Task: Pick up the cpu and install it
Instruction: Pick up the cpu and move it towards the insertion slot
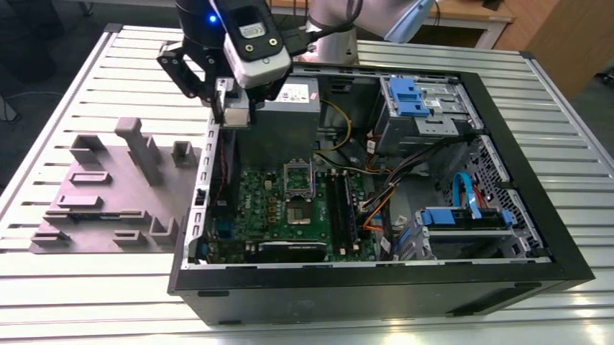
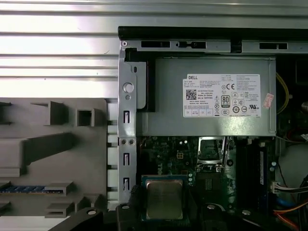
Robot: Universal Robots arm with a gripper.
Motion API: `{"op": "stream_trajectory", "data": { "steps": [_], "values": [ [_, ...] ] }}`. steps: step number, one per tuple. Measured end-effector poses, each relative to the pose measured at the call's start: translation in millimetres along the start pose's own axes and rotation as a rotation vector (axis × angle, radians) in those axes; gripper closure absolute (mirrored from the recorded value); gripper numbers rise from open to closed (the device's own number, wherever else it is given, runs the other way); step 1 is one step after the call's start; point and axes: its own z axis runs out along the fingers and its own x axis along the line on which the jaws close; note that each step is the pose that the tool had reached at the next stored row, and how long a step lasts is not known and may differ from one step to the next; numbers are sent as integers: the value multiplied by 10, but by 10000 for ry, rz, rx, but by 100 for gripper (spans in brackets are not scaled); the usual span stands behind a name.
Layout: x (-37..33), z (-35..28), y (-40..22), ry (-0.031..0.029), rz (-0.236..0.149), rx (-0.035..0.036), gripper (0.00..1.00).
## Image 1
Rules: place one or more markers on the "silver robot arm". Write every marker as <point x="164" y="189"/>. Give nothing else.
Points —
<point x="335" y="50"/>

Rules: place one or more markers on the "metal drive cage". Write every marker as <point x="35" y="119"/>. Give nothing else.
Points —
<point x="431" y="129"/>

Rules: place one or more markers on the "wooden desk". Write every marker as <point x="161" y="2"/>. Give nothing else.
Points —
<point x="479" y="14"/>

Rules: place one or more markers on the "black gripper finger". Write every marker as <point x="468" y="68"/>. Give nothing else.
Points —
<point x="175" y="73"/>
<point x="266" y="95"/>

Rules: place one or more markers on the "grey power supply unit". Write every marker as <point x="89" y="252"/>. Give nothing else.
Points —
<point x="278" y="143"/>

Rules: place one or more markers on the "black RAM slot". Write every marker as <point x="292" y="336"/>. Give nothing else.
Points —
<point x="336" y="208"/>
<point x="350" y="208"/>

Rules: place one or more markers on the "black PC case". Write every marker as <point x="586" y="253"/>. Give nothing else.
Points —
<point x="335" y="298"/>

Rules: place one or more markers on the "metal disk bay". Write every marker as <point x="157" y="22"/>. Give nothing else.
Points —
<point x="479" y="233"/>

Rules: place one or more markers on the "silver CPU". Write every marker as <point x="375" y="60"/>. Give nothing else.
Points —
<point x="236" y="116"/>

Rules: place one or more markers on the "RAM stick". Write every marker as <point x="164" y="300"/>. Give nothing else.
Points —
<point x="96" y="216"/>

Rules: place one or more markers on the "white and black webcam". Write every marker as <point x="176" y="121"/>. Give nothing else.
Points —
<point x="254" y="54"/>

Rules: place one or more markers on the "CPU socket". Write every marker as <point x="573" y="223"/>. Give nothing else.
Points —
<point x="299" y="212"/>

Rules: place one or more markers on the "empty blue disk carrier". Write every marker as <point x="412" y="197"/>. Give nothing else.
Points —
<point x="407" y="97"/>

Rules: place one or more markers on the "hard disk in blue carrier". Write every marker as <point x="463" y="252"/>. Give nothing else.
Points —
<point x="438" y="217"/>

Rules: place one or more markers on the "grey parts rack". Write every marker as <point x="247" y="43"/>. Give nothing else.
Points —
<point x="124" y="201"/>

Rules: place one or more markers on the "black graphics card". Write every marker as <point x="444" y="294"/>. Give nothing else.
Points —
<point x="287" y="249"/>

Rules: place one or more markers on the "wooden cabinet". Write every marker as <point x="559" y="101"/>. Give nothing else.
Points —
<point x="575" y="43"/>

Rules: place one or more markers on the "green motherboard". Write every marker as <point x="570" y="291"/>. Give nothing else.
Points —
<point x="254" y="190"/>

